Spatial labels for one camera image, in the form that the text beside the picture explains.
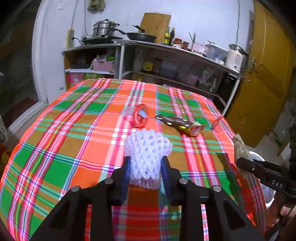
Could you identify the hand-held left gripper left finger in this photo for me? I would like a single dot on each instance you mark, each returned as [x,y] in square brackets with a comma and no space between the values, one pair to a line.
[123,185]

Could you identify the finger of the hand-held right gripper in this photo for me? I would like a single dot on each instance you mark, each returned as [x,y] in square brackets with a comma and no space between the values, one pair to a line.
[248,165]

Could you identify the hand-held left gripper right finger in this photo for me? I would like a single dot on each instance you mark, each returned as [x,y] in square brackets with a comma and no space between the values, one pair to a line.
[167,185]

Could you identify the white round trash bin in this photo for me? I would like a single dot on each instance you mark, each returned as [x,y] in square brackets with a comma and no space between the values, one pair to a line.
[256,155]

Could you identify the white printed snack packet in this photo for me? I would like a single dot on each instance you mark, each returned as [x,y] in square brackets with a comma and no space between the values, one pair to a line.
[240,148]

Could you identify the white foam fruit net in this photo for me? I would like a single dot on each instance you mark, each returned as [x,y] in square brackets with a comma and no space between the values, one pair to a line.
[148,153]

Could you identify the person's right hand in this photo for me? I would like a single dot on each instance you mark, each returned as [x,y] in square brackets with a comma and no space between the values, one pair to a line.
[284,210]

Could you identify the small red wrapper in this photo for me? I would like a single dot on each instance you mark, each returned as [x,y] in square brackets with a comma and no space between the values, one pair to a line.
[217,124]

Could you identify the yellow brown snack wrapper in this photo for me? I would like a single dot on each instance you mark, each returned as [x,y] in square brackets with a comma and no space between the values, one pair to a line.
[185,127]

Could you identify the red lid jelly cup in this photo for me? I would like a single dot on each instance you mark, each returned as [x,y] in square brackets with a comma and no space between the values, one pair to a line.
[140,115]

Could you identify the plaid orange green tablecloth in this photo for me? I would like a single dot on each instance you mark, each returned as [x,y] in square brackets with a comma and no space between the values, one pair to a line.
[69,139]

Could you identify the yellow wooden door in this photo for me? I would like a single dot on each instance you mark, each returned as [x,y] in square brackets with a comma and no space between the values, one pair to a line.
[266,81]

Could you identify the crumpled plastic bags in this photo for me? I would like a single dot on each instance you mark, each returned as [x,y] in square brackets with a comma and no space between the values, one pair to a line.
[208,77]

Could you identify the white electric kettle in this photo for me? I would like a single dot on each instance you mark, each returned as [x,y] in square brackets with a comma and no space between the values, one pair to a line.
[234,59]

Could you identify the clear water filter pitcher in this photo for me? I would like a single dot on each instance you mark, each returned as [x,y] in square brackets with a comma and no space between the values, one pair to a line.
[216,54]

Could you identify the dark liquid jug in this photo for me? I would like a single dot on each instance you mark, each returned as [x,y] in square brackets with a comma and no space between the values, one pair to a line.
[168,68]

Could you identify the yellow label condiment bottle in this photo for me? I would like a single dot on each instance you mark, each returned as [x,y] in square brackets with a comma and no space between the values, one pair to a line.
[148,66]

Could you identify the pink plastic basket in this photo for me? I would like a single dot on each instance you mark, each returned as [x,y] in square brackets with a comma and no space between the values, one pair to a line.
[103,66]

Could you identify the pink utensil holder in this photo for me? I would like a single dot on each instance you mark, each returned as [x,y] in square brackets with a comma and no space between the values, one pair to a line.
[198,48]

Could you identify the red sauce jar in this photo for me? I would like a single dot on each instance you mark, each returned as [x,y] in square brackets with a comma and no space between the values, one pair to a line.
[177,43]
[185,45]

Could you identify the white shelf unit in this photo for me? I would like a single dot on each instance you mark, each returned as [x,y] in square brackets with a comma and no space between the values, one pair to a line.
[92,47]

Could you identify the metal shelf rack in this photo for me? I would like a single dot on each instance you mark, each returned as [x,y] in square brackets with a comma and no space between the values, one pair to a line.
[150,44]

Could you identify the black induction cooker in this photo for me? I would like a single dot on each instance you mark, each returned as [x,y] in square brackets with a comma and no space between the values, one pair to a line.
[99,40]

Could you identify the yellow label oil bottle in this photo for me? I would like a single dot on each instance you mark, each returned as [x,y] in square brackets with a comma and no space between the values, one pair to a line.
[166,37]

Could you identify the dark sauce bottle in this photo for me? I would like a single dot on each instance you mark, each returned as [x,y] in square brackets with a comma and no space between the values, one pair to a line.
[172,37]

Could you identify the black frying pan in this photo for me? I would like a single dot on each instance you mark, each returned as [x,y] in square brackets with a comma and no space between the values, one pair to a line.
[141,36]

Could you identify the yellowed power strip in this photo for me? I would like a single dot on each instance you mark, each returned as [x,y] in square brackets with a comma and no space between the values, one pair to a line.
[70,38]

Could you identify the steel steamer pot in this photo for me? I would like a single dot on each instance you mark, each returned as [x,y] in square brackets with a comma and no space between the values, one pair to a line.
[104,29]

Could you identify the wooden cutting board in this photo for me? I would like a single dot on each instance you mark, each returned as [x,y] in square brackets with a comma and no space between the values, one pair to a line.
[156,23]

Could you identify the hanging green cloth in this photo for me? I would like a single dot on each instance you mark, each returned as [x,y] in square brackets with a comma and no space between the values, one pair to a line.
[96,4]

